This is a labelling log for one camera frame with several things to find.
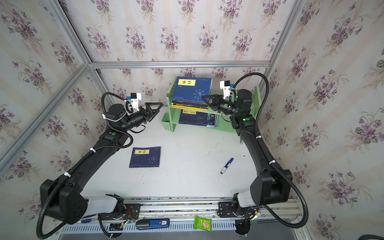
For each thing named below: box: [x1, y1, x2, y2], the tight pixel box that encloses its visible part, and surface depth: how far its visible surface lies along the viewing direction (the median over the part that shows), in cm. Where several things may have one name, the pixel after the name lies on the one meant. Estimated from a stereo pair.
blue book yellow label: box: [171, 76, 213, 104], surface depth 71 cm
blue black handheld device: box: [135, 218, 170, 230], surface depth 68 cm
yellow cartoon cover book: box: [171, 104, 209, 112], surface depth 83 cm
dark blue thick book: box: [179, 109, 208, 127], surface depth 98 cm
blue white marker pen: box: [220, 157, 234, 175], surface depth 90 cm
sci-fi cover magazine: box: [206, 113, 219, 128], surface depth 97 cm
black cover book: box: [172, 101, 209, 108], surface depth 83 cm
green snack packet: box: [194, 216, 213, 233], surface depth 71 cm
